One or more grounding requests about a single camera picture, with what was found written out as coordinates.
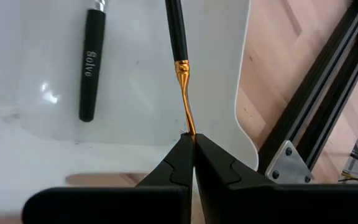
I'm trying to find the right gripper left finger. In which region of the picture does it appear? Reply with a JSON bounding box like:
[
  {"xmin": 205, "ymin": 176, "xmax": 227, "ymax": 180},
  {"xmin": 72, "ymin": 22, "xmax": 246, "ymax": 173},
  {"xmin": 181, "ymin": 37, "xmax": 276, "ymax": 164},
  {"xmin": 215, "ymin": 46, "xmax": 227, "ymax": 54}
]
[{"xmin": 22, "ymin": 132, "xmax": 195, "ymax": 224}]

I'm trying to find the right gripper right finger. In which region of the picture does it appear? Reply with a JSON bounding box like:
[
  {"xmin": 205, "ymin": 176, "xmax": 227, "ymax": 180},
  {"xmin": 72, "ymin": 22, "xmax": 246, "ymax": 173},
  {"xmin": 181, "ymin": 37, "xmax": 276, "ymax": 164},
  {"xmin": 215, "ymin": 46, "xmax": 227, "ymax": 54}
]
[{"xmin": 194, "ymin": 133, "xmax": 358, "ymax": 224}]

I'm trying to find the fluffy brush with black handle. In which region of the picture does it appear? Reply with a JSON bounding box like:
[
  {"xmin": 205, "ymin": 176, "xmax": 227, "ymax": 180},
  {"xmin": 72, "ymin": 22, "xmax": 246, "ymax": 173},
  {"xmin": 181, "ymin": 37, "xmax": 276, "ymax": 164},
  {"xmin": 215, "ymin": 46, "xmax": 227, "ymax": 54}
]
[{"xmin": 78, "ymin": 0, "xmax": 107, "ymax": 123}]

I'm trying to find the thin brush with gold ferrule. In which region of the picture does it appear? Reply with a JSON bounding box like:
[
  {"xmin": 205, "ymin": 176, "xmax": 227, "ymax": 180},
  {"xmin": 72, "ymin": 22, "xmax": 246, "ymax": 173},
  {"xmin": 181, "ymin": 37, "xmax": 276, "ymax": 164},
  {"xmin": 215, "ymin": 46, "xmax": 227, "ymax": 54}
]
[{"xmin": 165, "ymin": 0, "xmax": 198, "ymax": 137}]

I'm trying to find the white plastic bin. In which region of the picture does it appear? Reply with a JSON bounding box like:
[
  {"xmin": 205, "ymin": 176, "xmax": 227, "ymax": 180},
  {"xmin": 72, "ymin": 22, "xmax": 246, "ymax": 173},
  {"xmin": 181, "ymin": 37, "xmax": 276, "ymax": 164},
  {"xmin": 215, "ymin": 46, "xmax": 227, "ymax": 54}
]
[{"xmin": 0, "ymin": 0, "xmax": 260, "ymax": 215}]

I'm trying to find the black aluminium table frame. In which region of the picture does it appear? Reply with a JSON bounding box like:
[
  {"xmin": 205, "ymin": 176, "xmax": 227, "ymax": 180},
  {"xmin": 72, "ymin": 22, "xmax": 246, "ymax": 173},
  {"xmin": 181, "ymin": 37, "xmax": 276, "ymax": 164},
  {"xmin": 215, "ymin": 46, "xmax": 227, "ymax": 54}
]
[{"xmin": 257, "ymin": 0, "xmax": 358, "ymax": 185}]

